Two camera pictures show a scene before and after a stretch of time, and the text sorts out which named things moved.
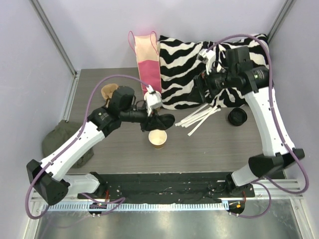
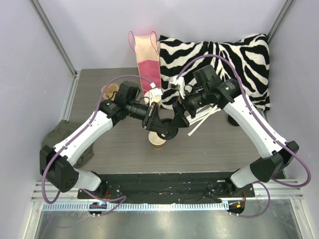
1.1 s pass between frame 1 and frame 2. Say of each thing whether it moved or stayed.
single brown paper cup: stayed
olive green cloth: stayed
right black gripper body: moved
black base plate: stayed
